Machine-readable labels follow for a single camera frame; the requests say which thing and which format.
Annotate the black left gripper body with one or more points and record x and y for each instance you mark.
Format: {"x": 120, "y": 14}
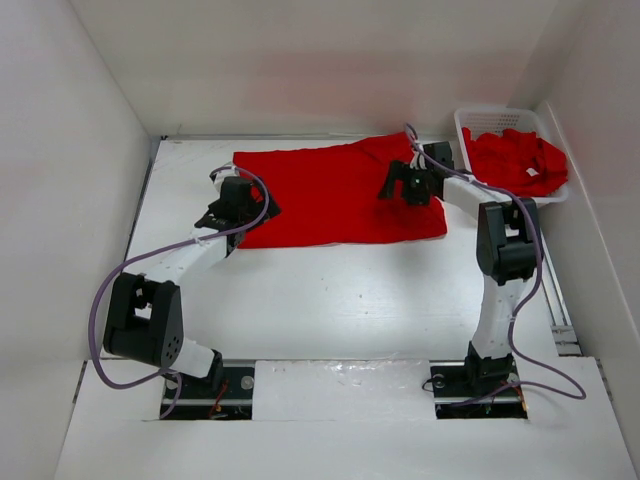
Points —
{"x": 248, "y": 214}

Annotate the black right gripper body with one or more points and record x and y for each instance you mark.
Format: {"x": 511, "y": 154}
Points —
{"x": 420, "y": 193}

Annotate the red t-shirt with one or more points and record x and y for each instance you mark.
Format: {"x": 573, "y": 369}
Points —
{"x": 330, "y": 195}

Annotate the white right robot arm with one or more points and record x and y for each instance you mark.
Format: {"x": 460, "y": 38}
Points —
{"x": 508, "y": 252}

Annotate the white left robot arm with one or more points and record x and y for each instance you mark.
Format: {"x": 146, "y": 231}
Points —
{"x": 145, "y": 321}

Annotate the red t-shirts in basket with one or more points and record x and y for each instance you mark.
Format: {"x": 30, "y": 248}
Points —
{"x": 520, "y": 162}

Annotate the white plastic basket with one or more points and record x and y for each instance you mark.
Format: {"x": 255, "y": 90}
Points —
{"x": 495, "y": 119}

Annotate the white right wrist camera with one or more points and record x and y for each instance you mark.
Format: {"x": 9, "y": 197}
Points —
{"x": 419, "y": 162}

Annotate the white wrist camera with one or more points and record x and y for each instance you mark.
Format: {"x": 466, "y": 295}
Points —
{"x": 419, "y": 162}
{"x": 218, "y": 175}

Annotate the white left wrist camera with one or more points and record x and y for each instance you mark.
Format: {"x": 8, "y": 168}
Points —
{"x": 218, "y": 175}

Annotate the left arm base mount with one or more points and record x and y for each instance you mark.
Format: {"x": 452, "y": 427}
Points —
{"x": 229, "y": 399}

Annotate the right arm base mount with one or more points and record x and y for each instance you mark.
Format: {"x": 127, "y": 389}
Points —
{"x": 460, "y": 394}

